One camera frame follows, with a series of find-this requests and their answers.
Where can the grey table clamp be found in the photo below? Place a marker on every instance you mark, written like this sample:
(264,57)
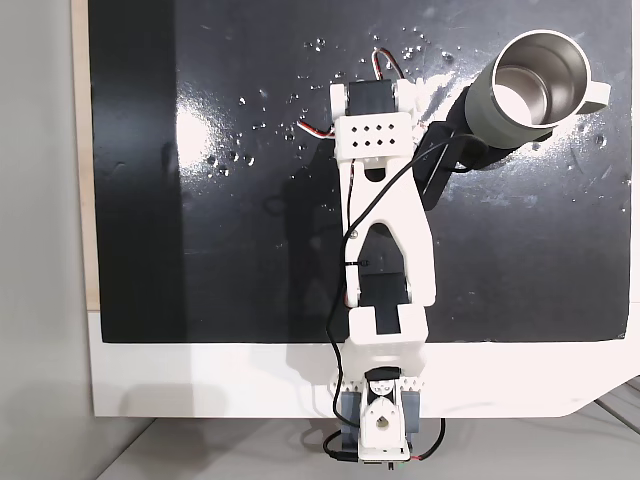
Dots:
(350,415)

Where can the mint green steel mug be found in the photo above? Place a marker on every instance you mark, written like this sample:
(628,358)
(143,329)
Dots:
(480,115)

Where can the black table mat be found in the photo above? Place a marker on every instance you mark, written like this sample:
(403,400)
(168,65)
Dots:
(225,250)

